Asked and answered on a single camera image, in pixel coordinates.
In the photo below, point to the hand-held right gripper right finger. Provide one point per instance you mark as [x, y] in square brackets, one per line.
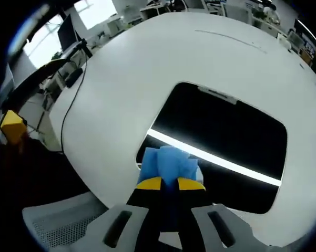
[220, 225]

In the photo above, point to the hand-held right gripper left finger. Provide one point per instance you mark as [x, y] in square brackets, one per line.
[126, 225]

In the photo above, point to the blue cleaning cloth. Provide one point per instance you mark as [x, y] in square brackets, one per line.
[171, 162]

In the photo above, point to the black power adapter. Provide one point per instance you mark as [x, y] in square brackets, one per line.
[73, 75]

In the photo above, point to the black computer monitor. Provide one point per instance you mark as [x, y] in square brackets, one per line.
[65, 32]

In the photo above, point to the dark clothing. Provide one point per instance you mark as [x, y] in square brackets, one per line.
[36, 173]

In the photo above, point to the grey mesh office chair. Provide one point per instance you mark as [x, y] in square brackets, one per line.
[57, 223]

